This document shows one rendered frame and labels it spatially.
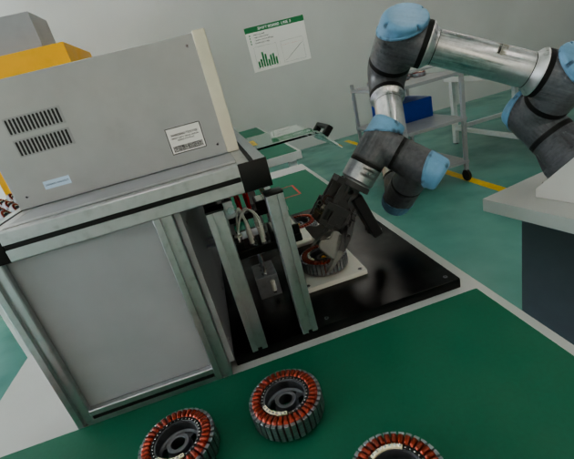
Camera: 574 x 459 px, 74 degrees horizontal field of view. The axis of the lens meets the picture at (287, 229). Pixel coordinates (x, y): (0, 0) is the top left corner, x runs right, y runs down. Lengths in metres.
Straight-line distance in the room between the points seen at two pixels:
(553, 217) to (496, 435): 0.68
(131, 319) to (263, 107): 5.64
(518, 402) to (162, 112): 0.70
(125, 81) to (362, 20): 6.11
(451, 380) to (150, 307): 0.49
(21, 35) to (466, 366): 4.64
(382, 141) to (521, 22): 7.43
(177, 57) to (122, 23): 5.54
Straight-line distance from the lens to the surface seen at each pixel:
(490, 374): 0.68
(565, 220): 1.15
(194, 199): 0.59
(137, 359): 0.74
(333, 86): 6.48
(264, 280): 0.86
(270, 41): 6.26
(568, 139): 1.23
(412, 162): 0.84
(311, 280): 0.88
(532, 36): 8.37
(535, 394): 0.66
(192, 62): 0.71
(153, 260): 0.64
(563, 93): 1.17
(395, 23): 1.08
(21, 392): 1.03
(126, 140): 0.73
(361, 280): 0.86
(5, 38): 4.86
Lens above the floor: 1.23
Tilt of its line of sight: 22 degrees down
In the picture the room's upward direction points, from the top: 15 degrees counter-clockwise
